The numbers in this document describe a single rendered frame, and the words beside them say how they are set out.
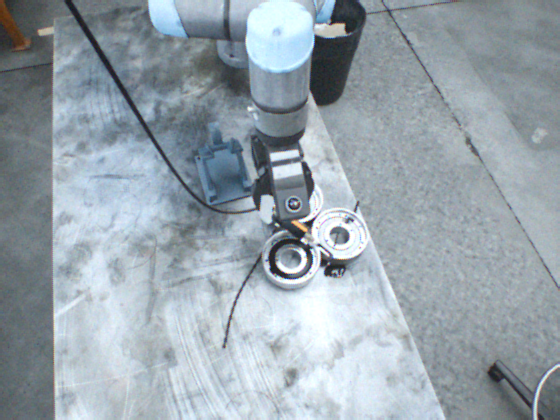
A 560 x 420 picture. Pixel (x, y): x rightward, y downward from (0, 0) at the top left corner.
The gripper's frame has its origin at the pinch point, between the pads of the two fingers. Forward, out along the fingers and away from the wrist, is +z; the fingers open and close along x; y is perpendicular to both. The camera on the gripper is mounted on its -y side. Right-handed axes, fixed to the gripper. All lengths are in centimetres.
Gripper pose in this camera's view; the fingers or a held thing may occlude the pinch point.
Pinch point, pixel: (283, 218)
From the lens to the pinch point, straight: 72.7
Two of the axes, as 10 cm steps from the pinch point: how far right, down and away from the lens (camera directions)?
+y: -2.5, -7.7, 5.9
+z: 0.0, 6.1, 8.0
